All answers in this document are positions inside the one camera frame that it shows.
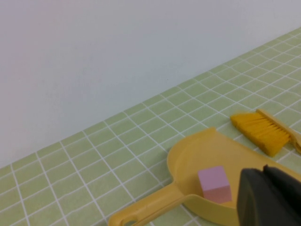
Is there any yellow plastic dustpan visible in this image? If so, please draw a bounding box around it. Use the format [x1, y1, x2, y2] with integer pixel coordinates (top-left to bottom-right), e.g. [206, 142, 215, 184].
[108, 127, 301, 226]

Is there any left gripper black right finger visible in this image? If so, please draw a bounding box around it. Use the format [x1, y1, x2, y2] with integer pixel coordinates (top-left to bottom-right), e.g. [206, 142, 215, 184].
[262, 164, 301, 226]

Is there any yellow bristle brush beige handle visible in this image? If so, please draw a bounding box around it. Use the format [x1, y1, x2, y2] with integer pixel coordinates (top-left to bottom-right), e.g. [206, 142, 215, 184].
[230, 108, 301, 157]

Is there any small pink cube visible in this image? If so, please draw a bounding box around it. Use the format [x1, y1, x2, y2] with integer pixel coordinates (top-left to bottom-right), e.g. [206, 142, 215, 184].
[197, 165, 232, 204]

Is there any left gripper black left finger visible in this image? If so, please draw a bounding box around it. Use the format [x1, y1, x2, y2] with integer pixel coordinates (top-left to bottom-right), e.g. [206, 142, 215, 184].
[236, 167, 290, 226]

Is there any green checkered tablecloth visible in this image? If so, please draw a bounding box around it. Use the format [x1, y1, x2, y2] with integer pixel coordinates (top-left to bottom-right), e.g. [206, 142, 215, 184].
[0, 25, 301, 226]

